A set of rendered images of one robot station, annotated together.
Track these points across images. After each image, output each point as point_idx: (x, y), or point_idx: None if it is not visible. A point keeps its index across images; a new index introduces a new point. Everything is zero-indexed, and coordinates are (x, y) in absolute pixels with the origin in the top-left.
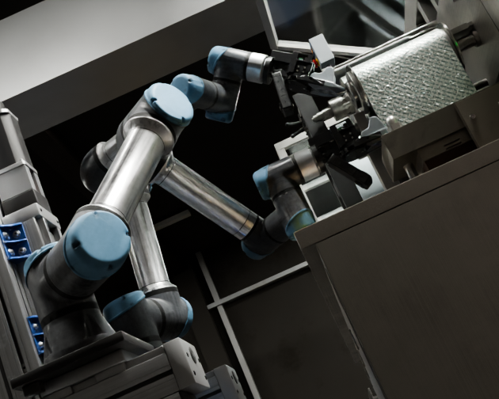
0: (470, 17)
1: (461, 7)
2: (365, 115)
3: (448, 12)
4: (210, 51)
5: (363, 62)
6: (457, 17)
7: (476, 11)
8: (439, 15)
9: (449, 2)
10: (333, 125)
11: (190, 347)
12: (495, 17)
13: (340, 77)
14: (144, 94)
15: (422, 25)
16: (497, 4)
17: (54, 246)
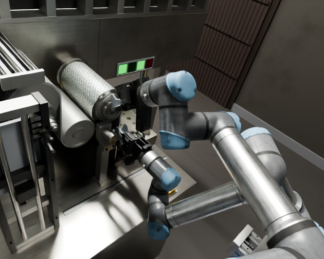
0: (73, 56)
1: (67, 46)
2: (91, 121)
3: (38, 35)
4: (194, 80)
5: (112, 87)
6: (50, 45)
7: (85, 58)
8: (12, 25)
9: (51, 34)
10: (143, 133)
11: (239, 233)
12: (102, 69)
13: (46, 81)
14: (271, 136)
15: None
16: (110, 67)
17: (309, 215)
